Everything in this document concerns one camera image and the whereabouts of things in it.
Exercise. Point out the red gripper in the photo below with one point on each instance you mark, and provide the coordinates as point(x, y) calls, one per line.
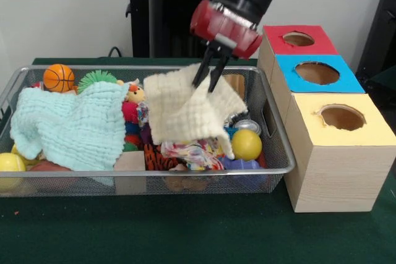
point(229, 33)

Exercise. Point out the cream waffle cloth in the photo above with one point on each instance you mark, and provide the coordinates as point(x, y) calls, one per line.
point(173, 112)

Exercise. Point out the silver mesh bin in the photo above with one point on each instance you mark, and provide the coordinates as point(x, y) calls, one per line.
point(280, 152)

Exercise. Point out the wooden box with three holes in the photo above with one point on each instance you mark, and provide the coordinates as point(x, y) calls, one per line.
point(340, 177)

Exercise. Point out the round silver tin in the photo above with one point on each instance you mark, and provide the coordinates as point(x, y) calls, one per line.
point(249, 125)

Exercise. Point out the yellow plastic ball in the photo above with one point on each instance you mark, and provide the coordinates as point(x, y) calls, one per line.
point(10, 162)
point(246, 144)

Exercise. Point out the multicolour patterned cloth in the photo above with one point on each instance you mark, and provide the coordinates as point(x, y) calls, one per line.
point(191, 154)

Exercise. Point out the tiger striped plush toy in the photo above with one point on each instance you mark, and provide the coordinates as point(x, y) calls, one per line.
point(157, 159)

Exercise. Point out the green spiky ball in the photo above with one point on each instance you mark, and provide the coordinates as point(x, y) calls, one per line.
point(94, 79)

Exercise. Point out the plain wooden block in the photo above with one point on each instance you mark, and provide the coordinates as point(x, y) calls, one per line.
point(130, 162)

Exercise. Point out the orange toy basketball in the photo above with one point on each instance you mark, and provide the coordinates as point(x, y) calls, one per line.
point(58, 78)

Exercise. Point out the mint waffle cloth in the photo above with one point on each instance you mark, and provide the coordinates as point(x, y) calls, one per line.
point(68, 128)

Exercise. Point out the dark green table cloth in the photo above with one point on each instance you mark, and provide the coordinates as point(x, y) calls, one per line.
point(185, 230)
point(386, 80)

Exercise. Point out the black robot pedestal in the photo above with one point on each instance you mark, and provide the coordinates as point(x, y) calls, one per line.
point(173, 13)

